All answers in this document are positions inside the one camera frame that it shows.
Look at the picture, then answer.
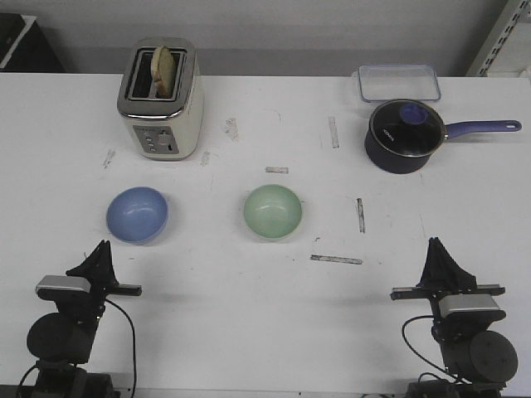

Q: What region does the glass pot lid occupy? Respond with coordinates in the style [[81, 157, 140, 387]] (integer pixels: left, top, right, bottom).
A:
[[369, 99, 445, 158]]

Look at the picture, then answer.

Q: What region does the black cable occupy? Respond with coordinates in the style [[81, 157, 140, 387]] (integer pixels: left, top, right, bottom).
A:
[[401, 314, 457, 381], [103, 298, 138, 395]]

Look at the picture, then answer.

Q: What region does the left black cable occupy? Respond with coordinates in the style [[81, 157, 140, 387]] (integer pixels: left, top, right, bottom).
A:
[[103, 298, 138, 395]]

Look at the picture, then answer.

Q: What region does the blue bowl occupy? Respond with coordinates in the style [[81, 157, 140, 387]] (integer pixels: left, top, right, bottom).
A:
[[105, 187, 169, 245]]

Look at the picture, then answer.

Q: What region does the toast bread slice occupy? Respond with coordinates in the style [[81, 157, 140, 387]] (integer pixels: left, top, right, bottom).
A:
[[150, 46, 177, 98]]

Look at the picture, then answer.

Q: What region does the dark blue saucepan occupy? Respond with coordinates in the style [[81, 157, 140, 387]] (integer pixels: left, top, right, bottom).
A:
[[364, 119, 522, 174]]

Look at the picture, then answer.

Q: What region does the clear plastic food container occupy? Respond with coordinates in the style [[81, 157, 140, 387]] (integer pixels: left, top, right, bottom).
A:
[[352, 64, 441, 103]]

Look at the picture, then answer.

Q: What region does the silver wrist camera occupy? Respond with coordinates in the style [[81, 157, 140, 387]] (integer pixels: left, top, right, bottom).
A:
[[35, 275, 91, 301], [438, 294, 506, 320]]

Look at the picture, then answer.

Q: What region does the green bowl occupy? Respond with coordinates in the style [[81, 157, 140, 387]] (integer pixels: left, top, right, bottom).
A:
[[242, 184, 303, 240]]

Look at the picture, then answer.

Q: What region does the cream two-slot toaster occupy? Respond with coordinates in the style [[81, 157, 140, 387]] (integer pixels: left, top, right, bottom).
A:
[[117, 37, 204, 161]]

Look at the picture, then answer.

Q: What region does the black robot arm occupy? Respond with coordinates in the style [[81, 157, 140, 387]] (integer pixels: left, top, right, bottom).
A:
[[16, 240, 142, 397], [390, 237, 519, 397]]

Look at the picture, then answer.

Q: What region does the white metal shelf rack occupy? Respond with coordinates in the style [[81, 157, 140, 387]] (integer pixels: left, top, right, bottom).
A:
[[465, 0, 530, 77]]

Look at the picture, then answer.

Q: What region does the black box in corner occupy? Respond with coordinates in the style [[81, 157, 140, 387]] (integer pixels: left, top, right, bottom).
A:
[[1, 12, 66, 73]]

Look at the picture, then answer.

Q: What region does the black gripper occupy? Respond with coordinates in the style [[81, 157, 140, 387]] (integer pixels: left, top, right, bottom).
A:
[[390, 237, 505, 340], [57, 240, 142, 328]]

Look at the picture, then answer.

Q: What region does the right black cable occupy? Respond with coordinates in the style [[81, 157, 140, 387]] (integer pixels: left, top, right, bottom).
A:
[[401, 314, 457, 381]]

